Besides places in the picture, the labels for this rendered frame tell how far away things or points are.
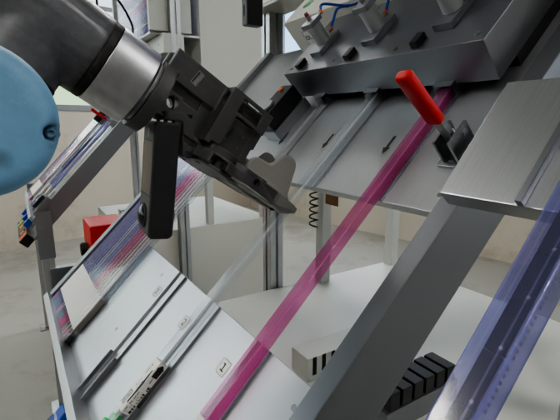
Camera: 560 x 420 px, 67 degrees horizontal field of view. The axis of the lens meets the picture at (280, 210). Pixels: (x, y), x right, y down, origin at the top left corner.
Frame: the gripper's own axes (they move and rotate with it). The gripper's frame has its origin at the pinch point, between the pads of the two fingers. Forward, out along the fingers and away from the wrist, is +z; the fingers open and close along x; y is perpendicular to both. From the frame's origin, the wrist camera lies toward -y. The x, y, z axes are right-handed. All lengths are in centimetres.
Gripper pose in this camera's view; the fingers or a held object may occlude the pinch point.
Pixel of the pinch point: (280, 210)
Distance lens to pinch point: 50.4
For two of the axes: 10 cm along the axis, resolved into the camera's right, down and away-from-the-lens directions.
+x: -5.4, -1.7, 8.3
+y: 4.8, -8.7, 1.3
